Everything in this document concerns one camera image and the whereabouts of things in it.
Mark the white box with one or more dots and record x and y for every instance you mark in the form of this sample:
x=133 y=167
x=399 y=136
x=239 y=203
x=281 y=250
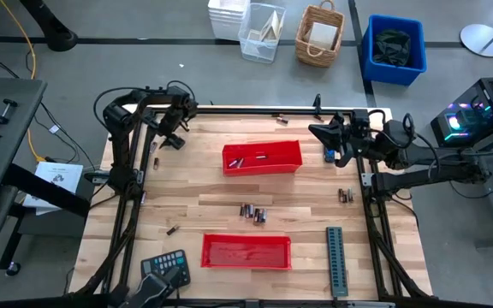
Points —
x=323 y=36

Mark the beige cardboard pieces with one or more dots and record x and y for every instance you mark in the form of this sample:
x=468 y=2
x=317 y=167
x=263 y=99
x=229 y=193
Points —
x=272 y=27

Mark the red plastic bin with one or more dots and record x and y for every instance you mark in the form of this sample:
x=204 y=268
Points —
x=280 y=158
x=246 y=252

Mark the black remote control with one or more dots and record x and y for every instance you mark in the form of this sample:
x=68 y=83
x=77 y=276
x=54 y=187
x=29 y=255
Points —
x=329 y=156

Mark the black desk beam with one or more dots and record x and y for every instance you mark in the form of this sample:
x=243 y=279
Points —
x=49 y=192

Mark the grey desk top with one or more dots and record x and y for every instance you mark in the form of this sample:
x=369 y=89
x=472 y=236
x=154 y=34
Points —
x=7 y=149

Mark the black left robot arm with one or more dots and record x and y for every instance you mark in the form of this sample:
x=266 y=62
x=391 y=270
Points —
x=122 y=128

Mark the black aluminium table frame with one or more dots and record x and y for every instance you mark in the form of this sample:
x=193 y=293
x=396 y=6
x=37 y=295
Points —
x=238 y=110

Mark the black stand foot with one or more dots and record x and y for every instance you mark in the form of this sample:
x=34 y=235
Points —
x=54 y=34

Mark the black clamp mount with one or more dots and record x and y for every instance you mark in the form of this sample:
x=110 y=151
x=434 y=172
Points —
x=317 y=104

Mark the blue plastic bin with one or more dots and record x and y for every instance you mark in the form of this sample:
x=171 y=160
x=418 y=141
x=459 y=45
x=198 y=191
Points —
x=392 y=75

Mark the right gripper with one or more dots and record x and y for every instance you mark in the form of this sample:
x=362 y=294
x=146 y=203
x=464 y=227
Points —
x=355 y=137

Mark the white paper manual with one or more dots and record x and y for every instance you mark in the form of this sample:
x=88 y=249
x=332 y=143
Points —
x=58 y=175

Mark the white stacked plastic bins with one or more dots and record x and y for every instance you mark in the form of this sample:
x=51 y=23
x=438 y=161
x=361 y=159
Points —
x=225 y=21

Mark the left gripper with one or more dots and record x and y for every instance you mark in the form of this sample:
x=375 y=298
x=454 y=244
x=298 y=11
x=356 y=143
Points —
x=177 y=120

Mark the round metal stand base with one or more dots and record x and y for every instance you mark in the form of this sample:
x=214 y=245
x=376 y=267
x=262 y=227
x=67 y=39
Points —
x=477 y=40

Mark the black desk calculator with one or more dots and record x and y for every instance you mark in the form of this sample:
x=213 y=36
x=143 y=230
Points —
x=165 y=263

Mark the black plastic bag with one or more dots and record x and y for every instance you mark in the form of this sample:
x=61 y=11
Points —
x=392 y=47

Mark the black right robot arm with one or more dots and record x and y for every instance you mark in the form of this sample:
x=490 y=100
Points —
x=422 y=156

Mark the wicker basket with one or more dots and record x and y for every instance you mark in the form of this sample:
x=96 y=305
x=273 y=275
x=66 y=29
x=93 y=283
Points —
x=304 y=47

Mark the grey arm base bracket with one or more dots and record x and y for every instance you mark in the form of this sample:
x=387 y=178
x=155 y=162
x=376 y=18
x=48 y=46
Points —
x=367 y=179
x=96 y=177

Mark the black caster wheel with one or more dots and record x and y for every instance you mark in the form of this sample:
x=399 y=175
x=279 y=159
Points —
x=13 y=268

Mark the clear plastic container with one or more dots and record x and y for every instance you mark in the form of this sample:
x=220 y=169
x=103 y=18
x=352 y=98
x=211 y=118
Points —
x=251 y=51

